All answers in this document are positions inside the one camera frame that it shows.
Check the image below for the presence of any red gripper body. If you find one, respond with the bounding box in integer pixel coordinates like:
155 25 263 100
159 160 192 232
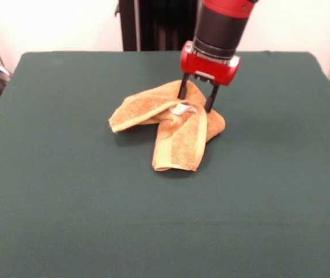
180 40 241 87

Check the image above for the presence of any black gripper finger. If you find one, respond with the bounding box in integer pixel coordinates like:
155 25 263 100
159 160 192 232
177 72 189 100
204 83 220 113

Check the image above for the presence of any orange terry towel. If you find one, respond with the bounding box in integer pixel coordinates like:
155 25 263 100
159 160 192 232
108 79 226 172

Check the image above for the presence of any dark green table cloth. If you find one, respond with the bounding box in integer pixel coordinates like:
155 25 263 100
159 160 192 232
0 50 330 278

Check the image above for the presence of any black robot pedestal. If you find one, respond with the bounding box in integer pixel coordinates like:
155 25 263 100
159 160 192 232
114 0 203 52

